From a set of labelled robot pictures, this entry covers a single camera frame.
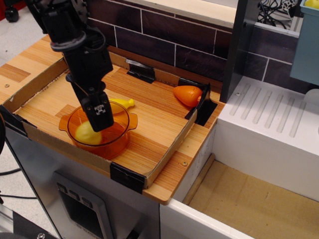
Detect cardboard fence with black tape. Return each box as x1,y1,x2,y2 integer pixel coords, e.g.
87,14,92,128
0,37,224,203

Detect silver toy oven front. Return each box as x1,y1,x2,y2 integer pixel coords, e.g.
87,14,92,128
6,128,160,239

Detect yellow toy potato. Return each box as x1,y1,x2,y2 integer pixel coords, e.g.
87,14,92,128
74,121,102,145

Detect teal plastic bin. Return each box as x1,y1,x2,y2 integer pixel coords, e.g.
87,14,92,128
290,0,319,85

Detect yellow toy banana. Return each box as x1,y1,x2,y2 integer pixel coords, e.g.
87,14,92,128
110,99,135,114

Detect dark grey vertical post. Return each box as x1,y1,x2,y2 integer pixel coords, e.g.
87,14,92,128
220,0,260,103

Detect yellow toy in bin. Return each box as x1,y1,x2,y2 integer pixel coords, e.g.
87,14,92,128
304,0,319,9

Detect orange toy carrot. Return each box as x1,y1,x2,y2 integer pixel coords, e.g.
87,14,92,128
173,86,202,107

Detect orange transparent plastic pot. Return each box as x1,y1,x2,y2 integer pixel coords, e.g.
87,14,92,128
59,99,138,159

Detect tangled black cables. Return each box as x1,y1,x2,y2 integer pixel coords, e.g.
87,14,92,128
256,0,304,29

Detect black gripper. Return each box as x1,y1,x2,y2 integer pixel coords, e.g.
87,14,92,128
62,27,114,132

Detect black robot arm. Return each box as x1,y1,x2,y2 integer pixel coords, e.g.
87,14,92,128
25,0,114,132

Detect white toy sink unit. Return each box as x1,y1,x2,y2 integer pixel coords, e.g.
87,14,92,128
160,78,319,239

